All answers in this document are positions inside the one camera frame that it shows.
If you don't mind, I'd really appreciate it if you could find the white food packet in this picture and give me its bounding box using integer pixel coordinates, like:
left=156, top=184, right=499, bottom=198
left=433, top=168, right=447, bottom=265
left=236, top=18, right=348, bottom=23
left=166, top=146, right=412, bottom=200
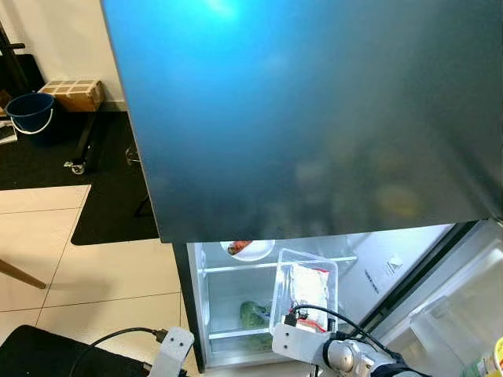
left=287, top=263, right=331, bottom=329

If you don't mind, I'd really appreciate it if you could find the clear plastic container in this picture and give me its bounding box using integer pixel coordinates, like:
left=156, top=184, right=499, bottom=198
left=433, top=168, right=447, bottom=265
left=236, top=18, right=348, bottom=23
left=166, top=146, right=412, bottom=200
left=271, top=249, right=339, bottom=335

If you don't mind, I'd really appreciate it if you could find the silver two-door fridge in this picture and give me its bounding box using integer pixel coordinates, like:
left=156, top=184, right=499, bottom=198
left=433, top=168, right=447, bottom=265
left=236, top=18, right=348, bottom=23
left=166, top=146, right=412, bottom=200
left=101, top=0, right=503, bottom=372

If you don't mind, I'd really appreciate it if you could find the yellow container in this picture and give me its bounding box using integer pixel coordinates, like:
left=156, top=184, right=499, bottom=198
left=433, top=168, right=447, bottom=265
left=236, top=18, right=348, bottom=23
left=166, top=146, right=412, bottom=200
left=470, top=338, right=503, bottom=377

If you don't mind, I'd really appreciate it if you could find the white bowl with food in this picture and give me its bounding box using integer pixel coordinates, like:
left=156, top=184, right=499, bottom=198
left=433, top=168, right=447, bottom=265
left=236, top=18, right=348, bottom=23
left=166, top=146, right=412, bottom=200
left=220, top=240, right=276, bottom=262

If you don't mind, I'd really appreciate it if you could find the green leafy vegetable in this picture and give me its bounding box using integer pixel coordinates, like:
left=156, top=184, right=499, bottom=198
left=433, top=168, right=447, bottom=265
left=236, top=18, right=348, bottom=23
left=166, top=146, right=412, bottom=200
left=240, top=301, right=276, bottom=350

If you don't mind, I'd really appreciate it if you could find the large black floor mat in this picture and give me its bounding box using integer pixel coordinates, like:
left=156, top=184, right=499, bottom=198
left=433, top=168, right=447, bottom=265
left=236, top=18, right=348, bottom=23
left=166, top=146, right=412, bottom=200
left=0, top=110, right=160, bottom=246

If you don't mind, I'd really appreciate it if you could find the taped grid cardboard box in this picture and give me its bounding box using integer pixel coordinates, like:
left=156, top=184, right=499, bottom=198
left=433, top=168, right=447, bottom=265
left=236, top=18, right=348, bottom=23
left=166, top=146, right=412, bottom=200
left=38, top=79, right=105, bottom=113

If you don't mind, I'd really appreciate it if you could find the blue bucket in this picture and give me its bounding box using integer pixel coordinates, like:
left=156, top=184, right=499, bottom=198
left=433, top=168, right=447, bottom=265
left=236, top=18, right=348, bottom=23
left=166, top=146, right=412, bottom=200
left=6, top=93, right=56, bottom=136

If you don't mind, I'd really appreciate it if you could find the black metal upright stand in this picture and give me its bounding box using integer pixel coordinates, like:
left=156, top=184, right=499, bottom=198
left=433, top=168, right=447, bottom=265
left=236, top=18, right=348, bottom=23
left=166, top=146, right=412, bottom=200
left=0, top=20, right=36, bottom=91

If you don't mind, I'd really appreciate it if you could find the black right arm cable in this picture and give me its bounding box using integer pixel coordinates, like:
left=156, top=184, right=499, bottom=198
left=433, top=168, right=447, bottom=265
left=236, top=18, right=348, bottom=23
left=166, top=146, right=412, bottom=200
left=287, top=305, right=394, bottom=362

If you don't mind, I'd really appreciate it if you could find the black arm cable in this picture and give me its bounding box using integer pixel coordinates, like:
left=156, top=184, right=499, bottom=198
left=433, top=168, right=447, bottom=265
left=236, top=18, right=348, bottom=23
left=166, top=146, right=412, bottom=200
left=287, top=305, right=394, bottom=362
left=69, top=328, right=170, bottom=377

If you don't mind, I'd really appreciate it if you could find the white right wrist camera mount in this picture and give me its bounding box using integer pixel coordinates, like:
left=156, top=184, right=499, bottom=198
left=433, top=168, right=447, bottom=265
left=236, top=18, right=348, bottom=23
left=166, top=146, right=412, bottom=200
left=271, top=322, right=331, bottom=366

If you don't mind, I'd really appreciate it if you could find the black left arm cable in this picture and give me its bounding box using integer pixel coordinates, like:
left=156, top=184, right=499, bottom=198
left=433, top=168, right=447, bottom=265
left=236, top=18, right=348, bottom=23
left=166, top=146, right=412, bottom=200
left=69, top=328, right=170, bottom=377

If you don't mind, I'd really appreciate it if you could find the black wheeled frame leg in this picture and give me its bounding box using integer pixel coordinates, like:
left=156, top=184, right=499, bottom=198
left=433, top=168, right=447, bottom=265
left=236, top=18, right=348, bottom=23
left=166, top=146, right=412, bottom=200
left=67, top=110, right=99, bottom=175

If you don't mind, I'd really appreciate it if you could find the long-handled mop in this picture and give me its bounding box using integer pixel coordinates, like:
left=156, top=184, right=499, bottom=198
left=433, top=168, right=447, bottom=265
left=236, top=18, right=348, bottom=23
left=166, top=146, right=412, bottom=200
left=0, top=122, right=17, bottom=146

